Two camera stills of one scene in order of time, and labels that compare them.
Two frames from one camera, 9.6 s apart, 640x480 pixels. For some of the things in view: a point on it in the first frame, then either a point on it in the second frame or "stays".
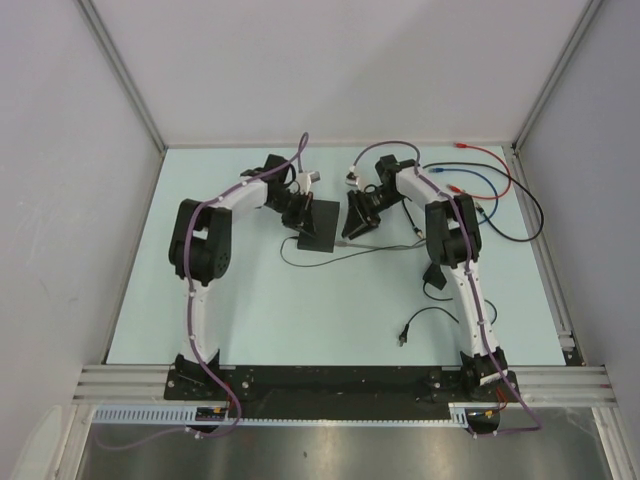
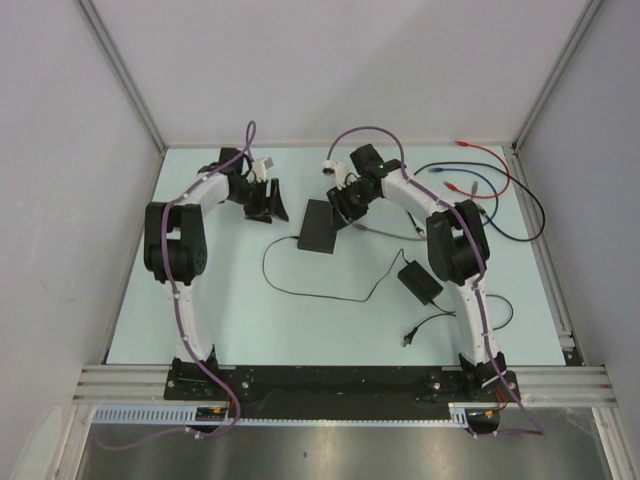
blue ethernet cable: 441,170 stays
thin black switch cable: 338,260 → 334,298
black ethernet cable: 480,209 stays
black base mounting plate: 335,393 stays
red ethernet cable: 495,154 stays
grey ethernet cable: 378,246 → 475,186
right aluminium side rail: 558,307 stays
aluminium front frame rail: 589,384 stays
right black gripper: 360,218 → 344,215
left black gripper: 303,218 → 266,205
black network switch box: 325,220 stays
